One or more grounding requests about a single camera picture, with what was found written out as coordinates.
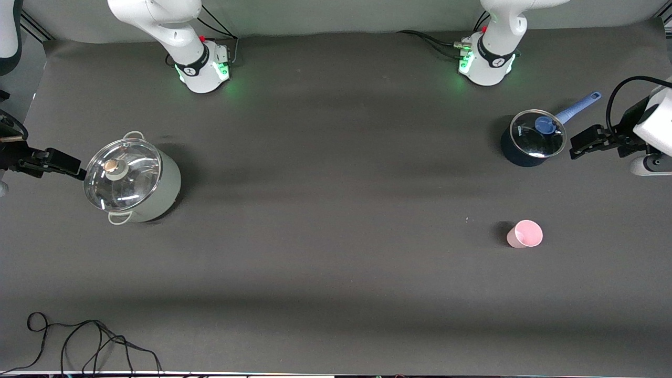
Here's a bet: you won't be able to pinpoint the pink plastic cup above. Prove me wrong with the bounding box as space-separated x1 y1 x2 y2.
507 220 543 249

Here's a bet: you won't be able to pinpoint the glass lid with blue knob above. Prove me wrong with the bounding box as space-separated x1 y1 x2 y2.
510 109 568 159

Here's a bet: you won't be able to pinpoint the dark blue saucepan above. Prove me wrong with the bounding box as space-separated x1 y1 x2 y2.
500 92 602 167

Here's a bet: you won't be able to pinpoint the pale green cooking pot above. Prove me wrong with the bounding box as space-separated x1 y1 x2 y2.
84 131 182 225

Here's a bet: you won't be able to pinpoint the dark grey table mat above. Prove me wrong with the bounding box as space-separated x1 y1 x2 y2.
0 18 672 376

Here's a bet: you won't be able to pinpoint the thin black loose cable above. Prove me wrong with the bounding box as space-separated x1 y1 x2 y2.
0 312 163 376

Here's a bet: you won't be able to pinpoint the black left arm base cables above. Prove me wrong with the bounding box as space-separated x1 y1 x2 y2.
396 0 491 59

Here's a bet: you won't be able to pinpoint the black arm base cables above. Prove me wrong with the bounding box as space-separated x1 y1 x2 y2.
396 0 491 59
197 3 240 66

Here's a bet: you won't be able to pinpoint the black right arm base cables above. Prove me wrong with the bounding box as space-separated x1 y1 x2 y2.
197 3 240 66

